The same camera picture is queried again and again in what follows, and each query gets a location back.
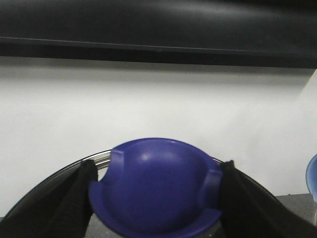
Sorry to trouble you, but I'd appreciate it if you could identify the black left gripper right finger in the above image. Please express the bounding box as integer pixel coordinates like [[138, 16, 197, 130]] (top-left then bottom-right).
[[219, 161, 317, 238]]

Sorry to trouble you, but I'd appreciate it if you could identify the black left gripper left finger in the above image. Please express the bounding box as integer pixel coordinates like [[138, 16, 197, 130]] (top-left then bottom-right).
[[0, 160, 98, 238]]

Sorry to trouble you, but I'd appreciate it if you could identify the light blue ribbed plastic cup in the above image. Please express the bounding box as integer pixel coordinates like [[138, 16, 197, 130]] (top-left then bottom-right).
[[305, 155, 317, 226]]

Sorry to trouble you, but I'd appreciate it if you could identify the black range hood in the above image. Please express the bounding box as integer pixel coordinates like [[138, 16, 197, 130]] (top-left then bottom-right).
[[0, 0, 317, 68]]

